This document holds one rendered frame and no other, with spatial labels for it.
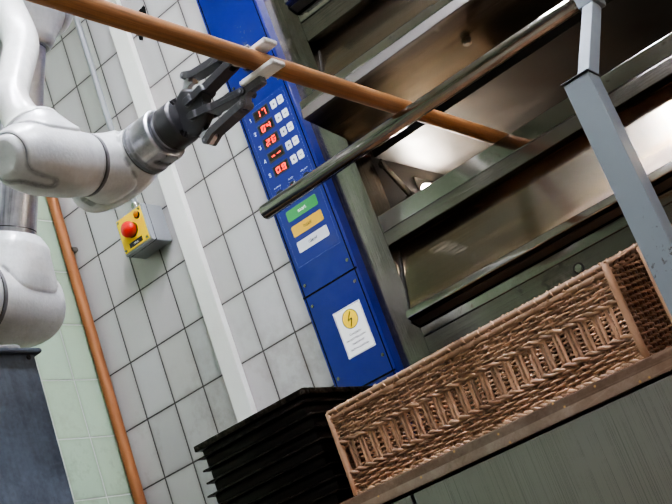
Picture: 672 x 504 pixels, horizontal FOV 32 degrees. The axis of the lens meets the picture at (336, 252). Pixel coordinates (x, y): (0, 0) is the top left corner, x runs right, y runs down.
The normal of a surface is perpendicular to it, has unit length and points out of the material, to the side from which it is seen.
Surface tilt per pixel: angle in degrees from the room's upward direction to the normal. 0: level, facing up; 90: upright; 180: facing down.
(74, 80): 90
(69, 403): 90
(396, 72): 170
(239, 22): 90
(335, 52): 70
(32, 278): 106
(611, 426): 90
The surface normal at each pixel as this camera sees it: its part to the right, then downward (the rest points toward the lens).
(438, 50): 0.22, 0.86
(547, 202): -0.67, -0.37
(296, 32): -0.59, -0.07
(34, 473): 0.73, -0.46
